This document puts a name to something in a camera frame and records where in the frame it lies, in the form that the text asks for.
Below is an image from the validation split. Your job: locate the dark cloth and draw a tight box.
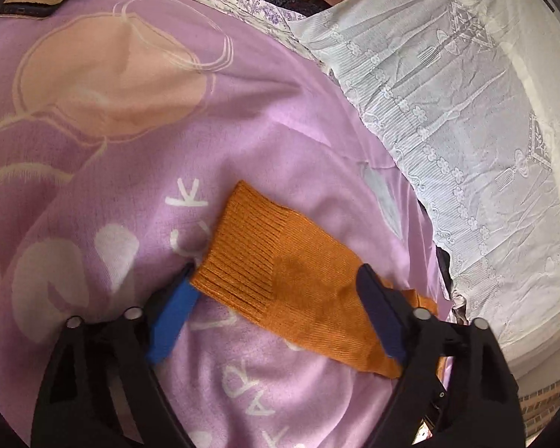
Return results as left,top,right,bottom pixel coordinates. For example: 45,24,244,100
436,247,470,323

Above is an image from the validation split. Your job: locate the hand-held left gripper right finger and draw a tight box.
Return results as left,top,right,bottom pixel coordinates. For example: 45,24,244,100
355,264,526,448

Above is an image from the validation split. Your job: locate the white lace cloth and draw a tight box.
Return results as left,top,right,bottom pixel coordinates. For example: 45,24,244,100
287,0,560,369

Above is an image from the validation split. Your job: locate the purple printed blanket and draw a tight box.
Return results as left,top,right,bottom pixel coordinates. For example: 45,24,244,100
0,0,453,448

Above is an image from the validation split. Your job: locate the dark phone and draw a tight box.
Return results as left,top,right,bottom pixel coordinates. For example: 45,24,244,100
0,2,63,19

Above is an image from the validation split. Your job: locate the purple floral bedsheet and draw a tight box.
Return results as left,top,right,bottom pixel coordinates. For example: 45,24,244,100
107,0,337,61

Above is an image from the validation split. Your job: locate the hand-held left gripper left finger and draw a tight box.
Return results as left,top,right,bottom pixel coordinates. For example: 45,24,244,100
30,261,201,448

